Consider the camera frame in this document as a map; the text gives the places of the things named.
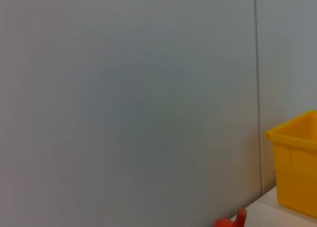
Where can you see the orange toy fruit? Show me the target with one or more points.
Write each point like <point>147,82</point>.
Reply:
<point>241,217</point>

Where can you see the yellow plastic bin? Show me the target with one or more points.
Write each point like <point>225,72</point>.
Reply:
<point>297,162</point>

